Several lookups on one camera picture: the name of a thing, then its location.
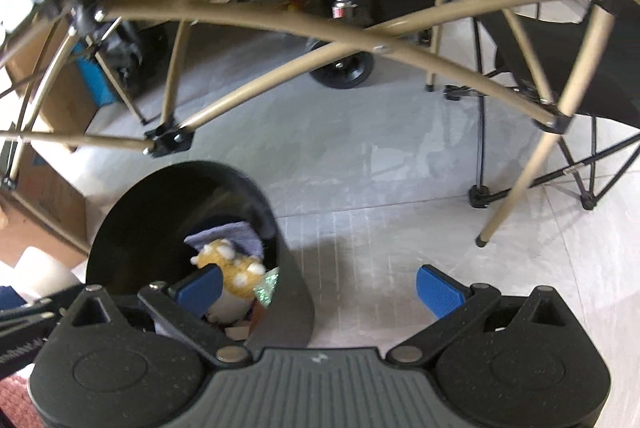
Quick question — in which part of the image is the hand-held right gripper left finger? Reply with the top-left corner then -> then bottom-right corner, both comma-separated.
69,264 -> 252,366

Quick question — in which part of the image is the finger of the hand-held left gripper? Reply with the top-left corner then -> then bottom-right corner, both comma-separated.
0,285 -> 86,327

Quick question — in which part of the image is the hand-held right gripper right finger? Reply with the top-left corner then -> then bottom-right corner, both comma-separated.
388,265 -> 574,366

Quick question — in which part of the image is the yellow plush toy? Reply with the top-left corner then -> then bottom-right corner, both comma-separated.
191,239 -> 267,298

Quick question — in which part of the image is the purple drawstring pouch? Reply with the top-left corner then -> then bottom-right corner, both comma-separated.
184,221 -> 264,257

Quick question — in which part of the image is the black round bin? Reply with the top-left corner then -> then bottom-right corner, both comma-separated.
85,161 -> 316,351

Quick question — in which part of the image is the green shiny wrapper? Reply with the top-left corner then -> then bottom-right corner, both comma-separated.
251,269 -> 279,307

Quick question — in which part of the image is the cardboard box with plastic liner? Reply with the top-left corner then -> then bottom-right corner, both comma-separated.
0,143 -> 90,254

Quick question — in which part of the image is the tan folding table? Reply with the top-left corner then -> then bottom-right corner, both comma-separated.
0,0 -> 640,249

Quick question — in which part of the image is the large open cardboard box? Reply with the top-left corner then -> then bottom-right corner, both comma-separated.
7,16 -> 98,154

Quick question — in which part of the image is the blue storage box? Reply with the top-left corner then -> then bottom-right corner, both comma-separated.
74,39 -> 120,107

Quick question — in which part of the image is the folding wagon with black wheels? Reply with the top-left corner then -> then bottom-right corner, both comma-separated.
170,0 -> 441,90

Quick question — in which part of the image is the black folding chair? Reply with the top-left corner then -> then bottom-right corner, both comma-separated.
445,0 -> 640,211

